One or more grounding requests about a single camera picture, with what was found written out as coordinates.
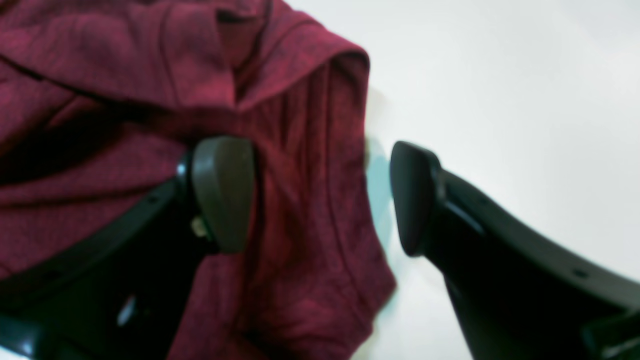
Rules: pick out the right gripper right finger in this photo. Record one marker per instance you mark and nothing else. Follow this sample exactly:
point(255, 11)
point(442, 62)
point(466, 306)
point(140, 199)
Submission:
point(516, 294)

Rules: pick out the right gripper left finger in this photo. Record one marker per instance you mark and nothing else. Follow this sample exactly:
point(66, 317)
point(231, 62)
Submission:
point(121, 293)

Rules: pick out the dark red t-shirt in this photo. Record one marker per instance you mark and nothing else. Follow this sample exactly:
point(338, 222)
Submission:
point(100, 101)

